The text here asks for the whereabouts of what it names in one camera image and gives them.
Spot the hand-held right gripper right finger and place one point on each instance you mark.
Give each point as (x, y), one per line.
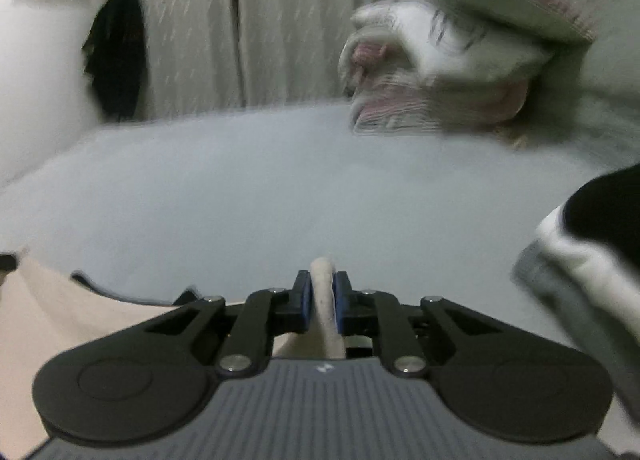
(342, 300)

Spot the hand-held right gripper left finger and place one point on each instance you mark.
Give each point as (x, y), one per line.
(305, 300)

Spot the cream bear print sweatshirt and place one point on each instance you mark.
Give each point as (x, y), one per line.
(60, 320)

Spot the dark hanging clothes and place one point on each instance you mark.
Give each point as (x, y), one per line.
(117, 55)

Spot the grey bed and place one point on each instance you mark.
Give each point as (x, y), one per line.
(300, 190)

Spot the white folded garment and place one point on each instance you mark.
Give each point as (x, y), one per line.
(575, 250)

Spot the grey folded garment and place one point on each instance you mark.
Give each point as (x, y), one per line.
(580, 320)

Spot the grey star print curtain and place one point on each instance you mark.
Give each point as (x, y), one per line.
(190, 30)
(300, 25)

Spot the black folded garment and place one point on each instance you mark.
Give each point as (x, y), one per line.
(610, 210)

